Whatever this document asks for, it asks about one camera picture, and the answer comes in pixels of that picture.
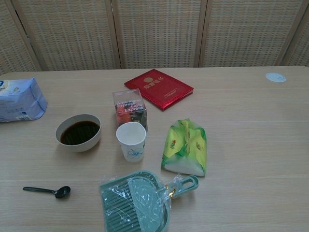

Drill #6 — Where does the white bowl with dark liquid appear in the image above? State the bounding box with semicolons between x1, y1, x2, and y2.
55;114;102;153

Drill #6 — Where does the black plastic spoon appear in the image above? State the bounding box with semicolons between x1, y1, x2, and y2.
23;186;71;199

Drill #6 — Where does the green dustpan brush set wrapped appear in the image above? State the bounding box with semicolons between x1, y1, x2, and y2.
99;170;200;232

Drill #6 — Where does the clear coffee capsule box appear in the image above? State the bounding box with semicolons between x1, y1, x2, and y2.
112;88;149;132

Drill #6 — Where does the blue tissue pack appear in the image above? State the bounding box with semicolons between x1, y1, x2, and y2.
0;77;48;123

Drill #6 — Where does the red certificate book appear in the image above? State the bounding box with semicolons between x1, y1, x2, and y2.
124;69;195;112

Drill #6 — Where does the white round table cap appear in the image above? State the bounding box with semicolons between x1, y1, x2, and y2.
265;72;286;84

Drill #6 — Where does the white paper cup blue flower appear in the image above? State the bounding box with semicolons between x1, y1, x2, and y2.
115;122;147;163

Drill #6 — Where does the green yellow snack bag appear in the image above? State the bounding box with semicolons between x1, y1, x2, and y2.
161;118;208;178

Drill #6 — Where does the woven bamboo folding screen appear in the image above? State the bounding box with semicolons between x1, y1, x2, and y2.
0;0;309;76

